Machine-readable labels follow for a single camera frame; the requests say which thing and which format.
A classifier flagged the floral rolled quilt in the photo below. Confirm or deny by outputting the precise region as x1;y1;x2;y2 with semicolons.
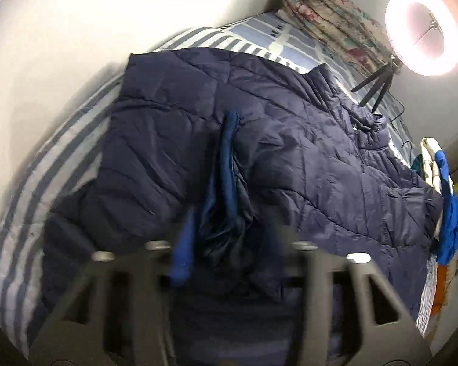
277;0;397;76

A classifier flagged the orange covered bench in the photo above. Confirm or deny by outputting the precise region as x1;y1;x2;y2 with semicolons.
428;262;450;316

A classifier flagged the blue garment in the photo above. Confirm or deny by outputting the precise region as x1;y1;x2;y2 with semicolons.
431;150;458;264

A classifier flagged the navy puffer jacket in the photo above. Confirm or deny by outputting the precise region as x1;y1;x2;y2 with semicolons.
42;48;445;366

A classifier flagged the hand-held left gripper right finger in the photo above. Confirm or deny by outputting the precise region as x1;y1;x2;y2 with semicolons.
261;229;433;366

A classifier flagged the black tripod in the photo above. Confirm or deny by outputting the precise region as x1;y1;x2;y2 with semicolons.
350;56;404;114

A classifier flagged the striped bed quilt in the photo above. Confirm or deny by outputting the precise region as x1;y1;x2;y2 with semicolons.
0;27;253;351

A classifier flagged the ring light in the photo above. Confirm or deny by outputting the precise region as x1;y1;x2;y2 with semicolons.
384;0;458;77

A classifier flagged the white patterned cloth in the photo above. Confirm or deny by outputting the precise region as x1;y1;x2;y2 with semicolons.
420;137;444;188

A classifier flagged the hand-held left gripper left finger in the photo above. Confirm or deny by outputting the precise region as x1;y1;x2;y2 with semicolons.
28;213;199;366

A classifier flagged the black cable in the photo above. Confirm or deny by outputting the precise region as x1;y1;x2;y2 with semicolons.
385;91;413;149

